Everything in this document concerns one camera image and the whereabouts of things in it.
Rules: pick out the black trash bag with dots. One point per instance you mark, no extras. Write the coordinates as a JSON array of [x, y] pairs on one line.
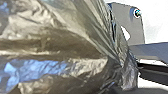
[[56, 46]]

